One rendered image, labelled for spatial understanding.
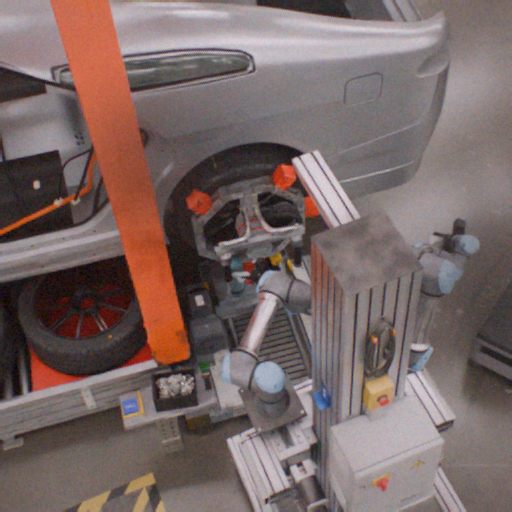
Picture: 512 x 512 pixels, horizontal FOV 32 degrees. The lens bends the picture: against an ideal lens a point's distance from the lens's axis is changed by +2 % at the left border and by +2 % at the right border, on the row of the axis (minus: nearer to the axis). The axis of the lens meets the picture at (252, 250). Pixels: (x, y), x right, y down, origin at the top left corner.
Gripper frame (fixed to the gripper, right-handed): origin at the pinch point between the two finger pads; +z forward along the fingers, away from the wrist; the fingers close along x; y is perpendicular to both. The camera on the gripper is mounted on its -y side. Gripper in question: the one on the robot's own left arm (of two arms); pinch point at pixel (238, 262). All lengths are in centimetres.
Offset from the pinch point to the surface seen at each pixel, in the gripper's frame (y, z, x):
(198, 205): -32.2, 18.1, -2.4
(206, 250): 2.0, 18.4, 0.4
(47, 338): 32, 70, -64
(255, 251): -7.3, -7.0, 4.7
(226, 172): -40.3, 13.5, 15.0
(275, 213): -24.7, -11.3, 16.3
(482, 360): 62, -112, 49
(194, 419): 71, -1, -49
